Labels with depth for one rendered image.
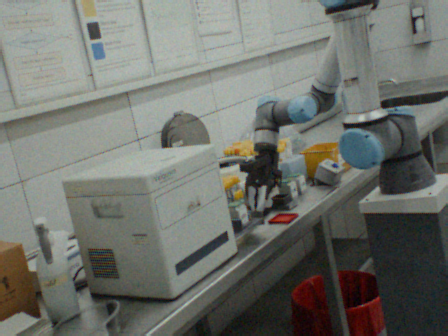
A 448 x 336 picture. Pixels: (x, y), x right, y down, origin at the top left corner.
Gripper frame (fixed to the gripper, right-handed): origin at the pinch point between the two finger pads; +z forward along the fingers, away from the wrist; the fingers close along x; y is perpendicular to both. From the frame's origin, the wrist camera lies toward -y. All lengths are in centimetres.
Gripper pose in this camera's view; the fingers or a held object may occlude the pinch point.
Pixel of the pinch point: (256, 212)
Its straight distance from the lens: 179.7
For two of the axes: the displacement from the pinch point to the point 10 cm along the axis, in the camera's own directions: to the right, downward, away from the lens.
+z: -1.0, 9.7, -2.3
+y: 5.7, 2.4, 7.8
